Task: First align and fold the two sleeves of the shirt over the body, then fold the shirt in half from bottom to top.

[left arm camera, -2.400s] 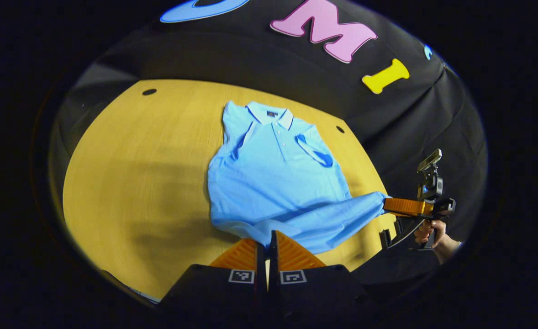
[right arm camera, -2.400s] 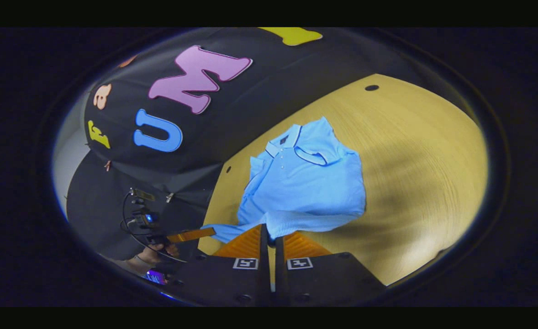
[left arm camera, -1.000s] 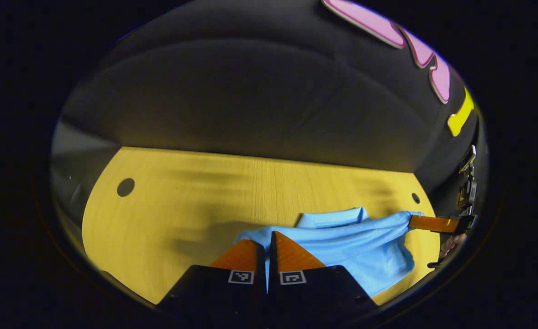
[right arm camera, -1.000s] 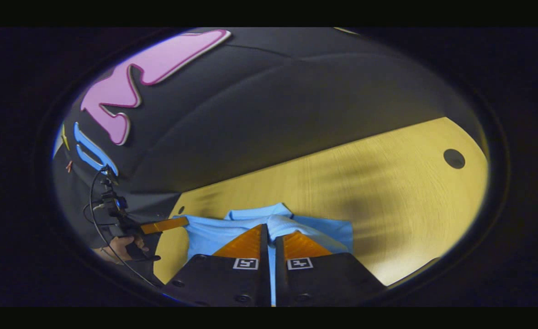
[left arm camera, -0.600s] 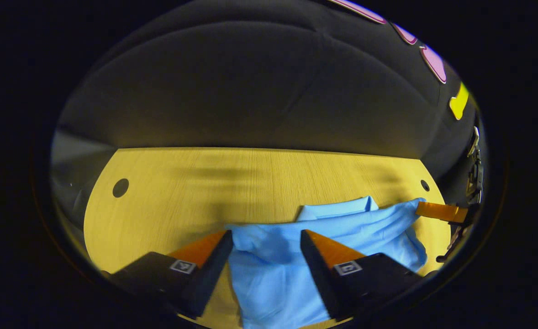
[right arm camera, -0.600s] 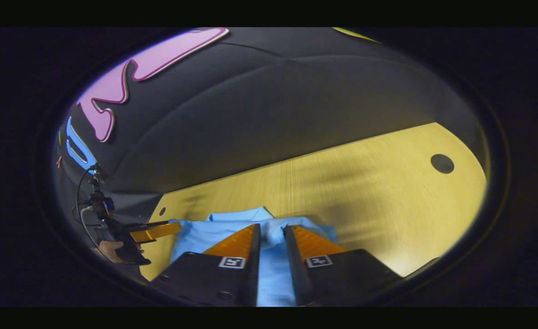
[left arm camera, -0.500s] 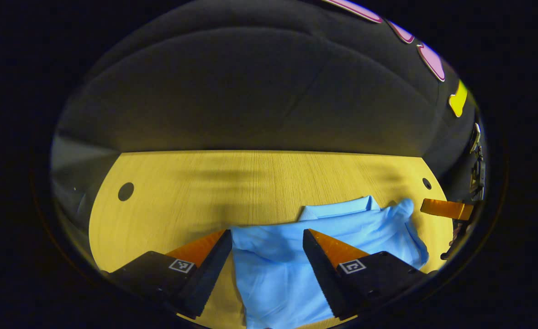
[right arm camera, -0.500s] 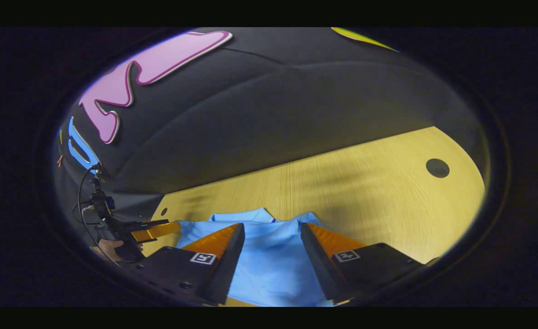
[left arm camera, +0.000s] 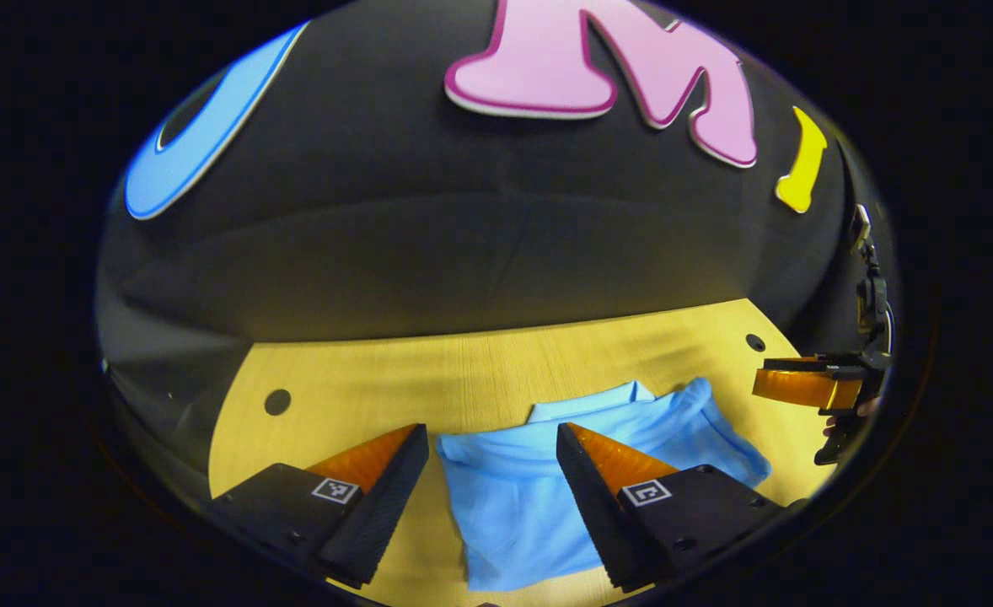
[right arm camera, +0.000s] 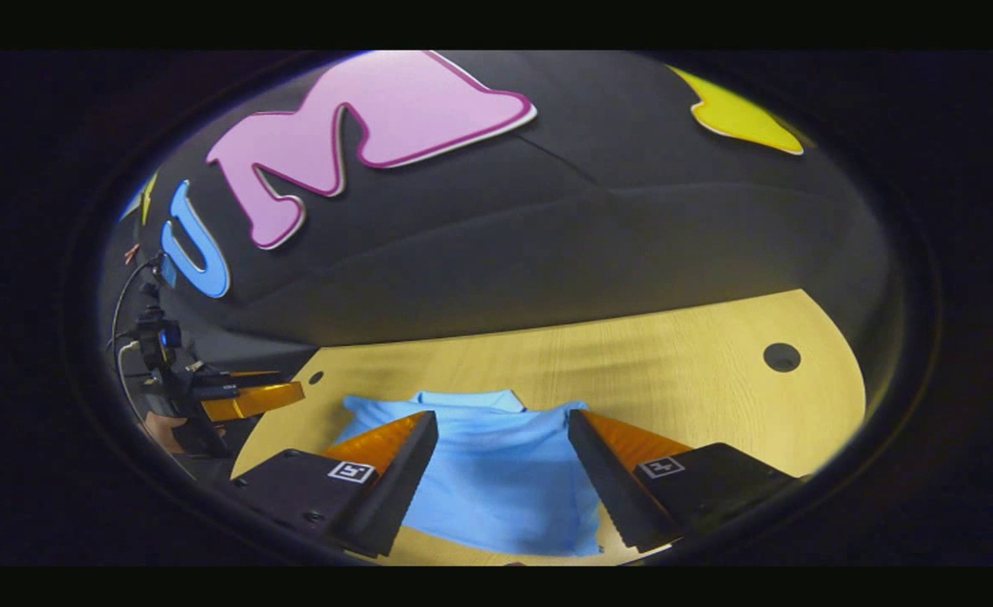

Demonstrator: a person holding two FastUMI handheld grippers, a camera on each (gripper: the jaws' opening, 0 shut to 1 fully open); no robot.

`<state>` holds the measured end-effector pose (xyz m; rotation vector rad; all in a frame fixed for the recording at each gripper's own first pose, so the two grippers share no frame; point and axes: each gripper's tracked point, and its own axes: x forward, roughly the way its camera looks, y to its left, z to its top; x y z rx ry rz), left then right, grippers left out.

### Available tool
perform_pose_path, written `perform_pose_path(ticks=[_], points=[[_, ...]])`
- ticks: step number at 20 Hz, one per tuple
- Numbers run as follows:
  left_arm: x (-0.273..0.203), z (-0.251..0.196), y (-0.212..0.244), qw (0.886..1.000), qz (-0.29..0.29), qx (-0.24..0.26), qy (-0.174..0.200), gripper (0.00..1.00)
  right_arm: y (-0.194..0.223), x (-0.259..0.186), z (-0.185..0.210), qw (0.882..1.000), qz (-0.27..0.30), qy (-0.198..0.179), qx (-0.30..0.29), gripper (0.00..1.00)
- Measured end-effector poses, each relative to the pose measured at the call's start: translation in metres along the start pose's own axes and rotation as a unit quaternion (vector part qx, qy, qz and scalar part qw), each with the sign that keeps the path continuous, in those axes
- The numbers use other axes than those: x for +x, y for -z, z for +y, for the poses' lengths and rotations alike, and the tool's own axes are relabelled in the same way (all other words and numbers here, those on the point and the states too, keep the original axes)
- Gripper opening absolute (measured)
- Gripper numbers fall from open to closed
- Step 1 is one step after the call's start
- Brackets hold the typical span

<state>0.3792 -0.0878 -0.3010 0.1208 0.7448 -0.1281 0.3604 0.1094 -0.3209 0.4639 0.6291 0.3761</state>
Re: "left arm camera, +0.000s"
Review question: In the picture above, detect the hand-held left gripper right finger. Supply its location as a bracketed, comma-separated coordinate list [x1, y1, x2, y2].
[556, 423, 791, 594]

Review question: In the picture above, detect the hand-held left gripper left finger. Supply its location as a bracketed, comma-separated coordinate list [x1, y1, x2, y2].
[208, 424, 431, 589]

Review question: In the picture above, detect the light blue T-shirt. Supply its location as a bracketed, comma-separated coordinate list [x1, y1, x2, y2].
[436, 377, 773, 593]

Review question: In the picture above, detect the black backdrop cloth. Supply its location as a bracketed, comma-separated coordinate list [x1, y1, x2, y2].
[96, 0, 898, 507]

